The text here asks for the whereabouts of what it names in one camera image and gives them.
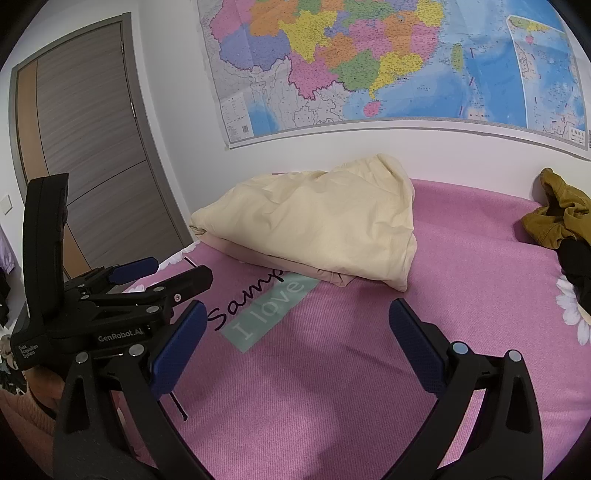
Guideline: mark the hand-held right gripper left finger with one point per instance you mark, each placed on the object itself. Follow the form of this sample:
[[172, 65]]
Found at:
[[180, 350]]

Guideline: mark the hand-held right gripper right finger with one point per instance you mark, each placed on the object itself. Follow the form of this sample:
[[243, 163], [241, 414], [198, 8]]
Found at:
[[411, 346]]

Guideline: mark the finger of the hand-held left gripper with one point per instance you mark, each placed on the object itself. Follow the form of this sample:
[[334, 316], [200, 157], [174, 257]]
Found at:
[[134, 270], [184, 284]]

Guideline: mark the cream pants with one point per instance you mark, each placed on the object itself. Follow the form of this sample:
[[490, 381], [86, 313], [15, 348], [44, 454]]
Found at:
[[300, 217]]

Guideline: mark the person's left forearm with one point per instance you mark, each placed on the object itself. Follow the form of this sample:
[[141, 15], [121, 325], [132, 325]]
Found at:
[[23, 415]]

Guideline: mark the pink flower print bed sheet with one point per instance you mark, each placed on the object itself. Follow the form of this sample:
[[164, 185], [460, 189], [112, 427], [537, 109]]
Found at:
[[346, 369]]

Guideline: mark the grey wooden door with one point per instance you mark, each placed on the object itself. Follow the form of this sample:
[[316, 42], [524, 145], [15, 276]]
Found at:
[[92, 138]]

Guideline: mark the black garment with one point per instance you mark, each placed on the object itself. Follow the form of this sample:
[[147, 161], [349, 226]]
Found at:
[[577, 267]]

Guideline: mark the olive brown garment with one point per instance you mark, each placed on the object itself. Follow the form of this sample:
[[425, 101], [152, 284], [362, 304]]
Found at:
[[554, 221]]

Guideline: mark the small white wall switch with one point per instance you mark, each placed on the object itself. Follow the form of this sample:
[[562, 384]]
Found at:
[[5, 205]]

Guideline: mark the colourful wall map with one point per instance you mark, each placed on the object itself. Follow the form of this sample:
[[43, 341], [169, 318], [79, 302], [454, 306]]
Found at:
[[369, 60]]

